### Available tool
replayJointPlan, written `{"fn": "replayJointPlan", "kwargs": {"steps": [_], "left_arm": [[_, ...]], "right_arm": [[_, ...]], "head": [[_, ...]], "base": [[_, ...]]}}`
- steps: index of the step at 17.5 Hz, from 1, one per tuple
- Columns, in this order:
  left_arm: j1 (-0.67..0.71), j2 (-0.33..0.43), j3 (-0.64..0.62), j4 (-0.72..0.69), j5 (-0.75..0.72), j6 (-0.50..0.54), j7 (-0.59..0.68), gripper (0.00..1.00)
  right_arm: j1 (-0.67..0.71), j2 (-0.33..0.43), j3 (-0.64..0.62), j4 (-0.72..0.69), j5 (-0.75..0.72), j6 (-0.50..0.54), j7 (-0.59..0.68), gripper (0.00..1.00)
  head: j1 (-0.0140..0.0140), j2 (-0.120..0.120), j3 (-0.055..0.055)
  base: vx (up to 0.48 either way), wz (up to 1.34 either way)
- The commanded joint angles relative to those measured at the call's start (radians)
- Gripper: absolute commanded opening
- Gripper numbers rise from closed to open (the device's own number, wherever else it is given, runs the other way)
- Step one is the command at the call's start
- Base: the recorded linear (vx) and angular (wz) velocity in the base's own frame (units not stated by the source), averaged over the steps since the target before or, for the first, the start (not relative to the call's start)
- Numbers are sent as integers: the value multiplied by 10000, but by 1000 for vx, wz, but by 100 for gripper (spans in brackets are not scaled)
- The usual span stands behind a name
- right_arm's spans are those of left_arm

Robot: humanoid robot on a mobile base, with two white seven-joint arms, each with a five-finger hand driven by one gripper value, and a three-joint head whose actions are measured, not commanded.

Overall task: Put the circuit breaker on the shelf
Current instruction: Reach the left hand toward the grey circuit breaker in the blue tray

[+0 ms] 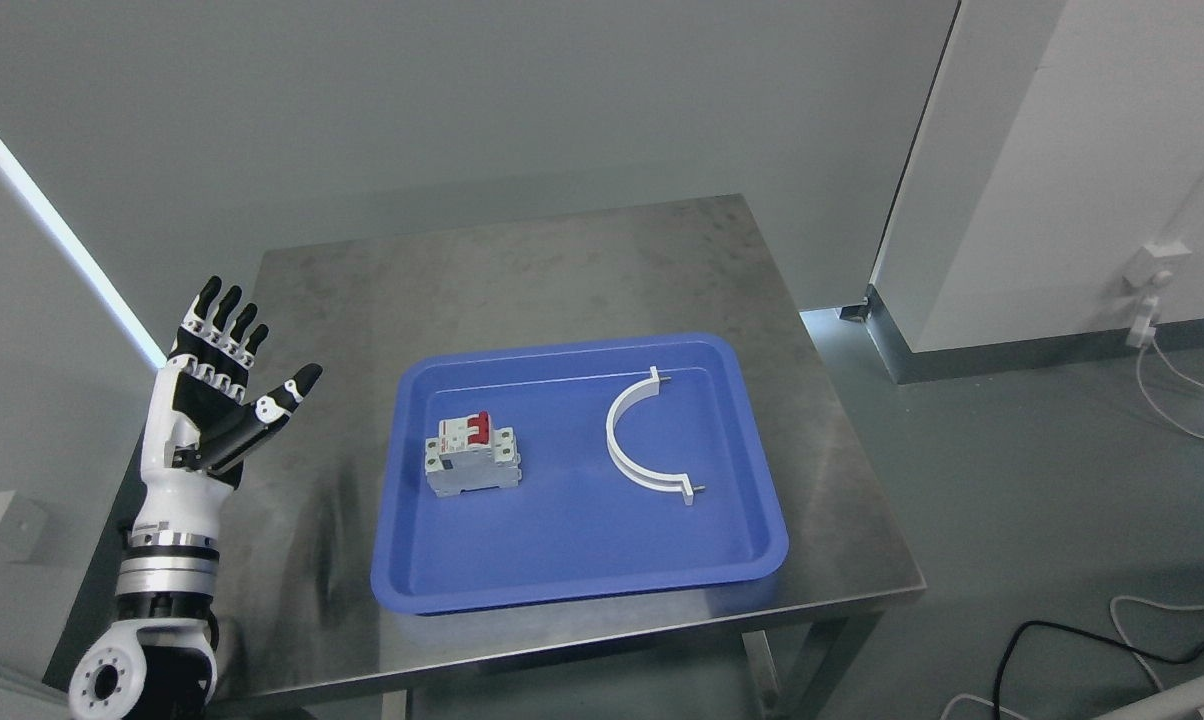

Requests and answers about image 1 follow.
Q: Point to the stainless steel table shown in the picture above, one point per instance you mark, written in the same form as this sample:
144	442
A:
299	621

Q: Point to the white circuit breaker red switch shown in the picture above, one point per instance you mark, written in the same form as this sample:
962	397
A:
469	453

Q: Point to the blue plastic tray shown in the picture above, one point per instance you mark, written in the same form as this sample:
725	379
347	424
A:
574	528

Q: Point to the white wall socket plug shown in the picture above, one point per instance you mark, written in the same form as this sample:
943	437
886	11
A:
1148	273

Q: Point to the white curved pipe clamp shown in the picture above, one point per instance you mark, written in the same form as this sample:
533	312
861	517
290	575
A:
631	436

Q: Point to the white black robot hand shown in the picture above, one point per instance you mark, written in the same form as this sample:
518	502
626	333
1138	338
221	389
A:
200	423

